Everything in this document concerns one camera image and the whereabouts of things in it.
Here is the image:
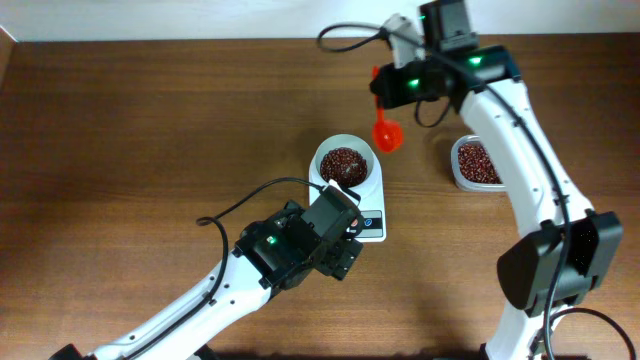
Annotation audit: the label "red plastic measuring scoop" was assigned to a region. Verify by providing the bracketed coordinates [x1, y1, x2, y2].
[372, 95, 404, 153]

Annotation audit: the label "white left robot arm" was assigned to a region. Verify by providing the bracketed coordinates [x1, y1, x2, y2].
[87, 194, 365, 359]

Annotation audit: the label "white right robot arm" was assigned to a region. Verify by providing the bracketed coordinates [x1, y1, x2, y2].
[370, 1, 623, 359]

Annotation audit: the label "white round bowl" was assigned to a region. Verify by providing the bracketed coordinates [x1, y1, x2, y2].
[309, 134, 382, 200]

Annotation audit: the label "white digital kitchen scale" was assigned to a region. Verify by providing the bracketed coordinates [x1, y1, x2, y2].
[308, 155, 388, 245]

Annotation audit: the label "red beans in bowl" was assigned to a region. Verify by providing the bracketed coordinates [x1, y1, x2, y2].
[319, 147, 368, 188]

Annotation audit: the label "red adzuki beans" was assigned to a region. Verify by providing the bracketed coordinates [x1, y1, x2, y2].
[458, 143, 501, 184]

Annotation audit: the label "clear plastic bean container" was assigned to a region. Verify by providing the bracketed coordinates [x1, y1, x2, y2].
[451, 135, 506, 192]

